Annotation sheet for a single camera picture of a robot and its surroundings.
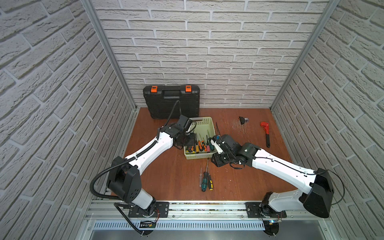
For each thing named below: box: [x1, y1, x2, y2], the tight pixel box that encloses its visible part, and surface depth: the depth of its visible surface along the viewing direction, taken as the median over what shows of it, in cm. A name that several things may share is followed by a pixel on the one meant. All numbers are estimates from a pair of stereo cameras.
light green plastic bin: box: [183, 116, 218, 160], surface depth 99 cm
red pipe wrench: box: [260, 121, 271, 148], surface depth 108 cm
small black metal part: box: [238, 116, 249, 125], surface depth 113 cm
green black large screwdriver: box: [201, 158, 209, 192], surface depth 83 cm
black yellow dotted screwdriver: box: [208, 171, 214, 191], surface depth 82 cm
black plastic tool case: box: [143, 84, 201, 120], surface depth 94 cm
